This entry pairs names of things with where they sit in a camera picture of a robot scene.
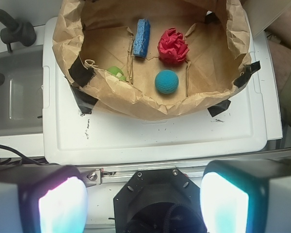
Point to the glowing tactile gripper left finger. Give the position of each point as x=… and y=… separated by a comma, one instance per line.
x=42, y=199

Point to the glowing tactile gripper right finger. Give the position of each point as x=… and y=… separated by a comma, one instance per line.
x=247, y=196

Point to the blue dimpled foam ball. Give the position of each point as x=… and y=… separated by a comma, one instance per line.
x=166, y=81

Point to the white plastic tray lid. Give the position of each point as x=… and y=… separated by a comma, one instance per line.
x=101, y=138

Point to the clear plastic storage bin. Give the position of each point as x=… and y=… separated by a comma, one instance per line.
x=21, y=95

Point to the green plush toy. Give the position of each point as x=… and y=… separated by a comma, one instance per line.
x=117, y=72

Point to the red crumpled tissue paper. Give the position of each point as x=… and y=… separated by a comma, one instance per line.
x=172, y=47

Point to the brown paper bag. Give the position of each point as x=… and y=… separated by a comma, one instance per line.
x=92, y=35

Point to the blue rectangular sponge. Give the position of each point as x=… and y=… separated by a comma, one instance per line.
x=142, y=37

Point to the aluminium extrusion rail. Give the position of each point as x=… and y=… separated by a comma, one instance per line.
x=121, y=174

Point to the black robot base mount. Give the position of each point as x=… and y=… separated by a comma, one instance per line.
x=158, y=201

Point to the grey curved handle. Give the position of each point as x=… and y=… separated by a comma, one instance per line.
x=16, y=30

